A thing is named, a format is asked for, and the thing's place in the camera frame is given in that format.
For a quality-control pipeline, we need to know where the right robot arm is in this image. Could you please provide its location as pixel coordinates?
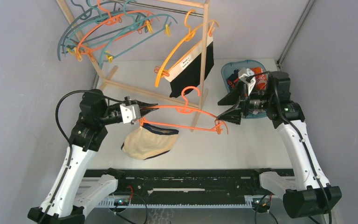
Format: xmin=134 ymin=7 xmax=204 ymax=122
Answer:
xmin=217 ymin=69 xmax=342 ymax=218

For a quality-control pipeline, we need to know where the orange hanger with clips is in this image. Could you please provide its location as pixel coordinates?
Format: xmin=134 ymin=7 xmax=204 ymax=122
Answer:
xmin=138 ymin=86 xmax=228 ymax=134

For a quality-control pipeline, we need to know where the black white-banded underwear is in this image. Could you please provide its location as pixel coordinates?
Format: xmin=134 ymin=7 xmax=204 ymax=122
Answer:
xmin=165 ymin=36 xmax=214 ymax=98

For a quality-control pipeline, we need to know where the navy orange-trimmed underwear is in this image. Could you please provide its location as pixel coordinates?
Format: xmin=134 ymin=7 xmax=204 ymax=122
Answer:
xmin=226 ymin=69 xmax=240 ymax=91

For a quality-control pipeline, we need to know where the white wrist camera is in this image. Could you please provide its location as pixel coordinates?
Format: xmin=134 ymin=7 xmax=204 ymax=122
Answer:
xmin=238 ymin=68 xmax=256 ymax=96
xmin=120 ymin=104 xmax=139 ymax=124

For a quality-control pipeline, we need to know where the beige underwear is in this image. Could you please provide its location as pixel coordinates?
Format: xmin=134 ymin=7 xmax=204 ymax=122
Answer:
xmin=121 ymin=123 xmax=179 ymax=160

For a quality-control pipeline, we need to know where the dark teal empty hanger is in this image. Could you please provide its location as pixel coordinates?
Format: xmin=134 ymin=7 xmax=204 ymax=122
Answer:
xmin=57 ymin=0 xmax=149 ymax=61

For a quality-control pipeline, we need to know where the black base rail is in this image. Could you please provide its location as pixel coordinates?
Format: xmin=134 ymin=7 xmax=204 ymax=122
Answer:
xmin=80 ymin=168 xmax=294 ymax=208

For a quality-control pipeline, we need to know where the orange underwear in basket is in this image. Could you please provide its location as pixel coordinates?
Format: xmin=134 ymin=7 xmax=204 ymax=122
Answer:
xmin=251 ymin=67 xmax=268 ymax=91

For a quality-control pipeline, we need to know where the wooden clothes rack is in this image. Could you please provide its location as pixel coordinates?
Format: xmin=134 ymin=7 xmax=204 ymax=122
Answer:
xmin=56 ymin=0 xmax=219 ymax=132

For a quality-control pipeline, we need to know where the teal plastic basket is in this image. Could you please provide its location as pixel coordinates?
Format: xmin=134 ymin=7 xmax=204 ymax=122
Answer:
xmin=220 ymin=59 xmax=275 ymax=119

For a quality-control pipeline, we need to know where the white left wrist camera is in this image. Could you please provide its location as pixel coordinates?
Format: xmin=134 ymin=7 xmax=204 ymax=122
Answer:
xmin=120 ymin=104 xmax=139 ymax=124

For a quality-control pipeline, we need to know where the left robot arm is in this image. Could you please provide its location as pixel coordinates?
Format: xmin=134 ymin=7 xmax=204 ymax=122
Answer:
xmin=27 ymin=89 xmax=154 ymax=224

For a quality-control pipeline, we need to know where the teal hanger with clips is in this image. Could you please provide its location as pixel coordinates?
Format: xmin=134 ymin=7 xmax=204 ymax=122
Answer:
xmin=98 ymin=0 xmax=178 ymax=69

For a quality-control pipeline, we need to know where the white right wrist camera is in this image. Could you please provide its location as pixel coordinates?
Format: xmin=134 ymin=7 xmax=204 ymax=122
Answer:
xmin=238 ymin=68 xmax=256 ymax=96

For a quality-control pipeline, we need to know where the yellow hanger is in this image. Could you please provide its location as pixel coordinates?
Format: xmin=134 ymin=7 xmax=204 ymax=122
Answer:
xmin=154 ymin=9 xmax=220 ymax=87

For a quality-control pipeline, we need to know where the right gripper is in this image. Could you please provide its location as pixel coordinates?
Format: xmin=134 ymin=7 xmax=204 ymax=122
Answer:
xmin=216 ymin=79 xmax=273 ymax=125

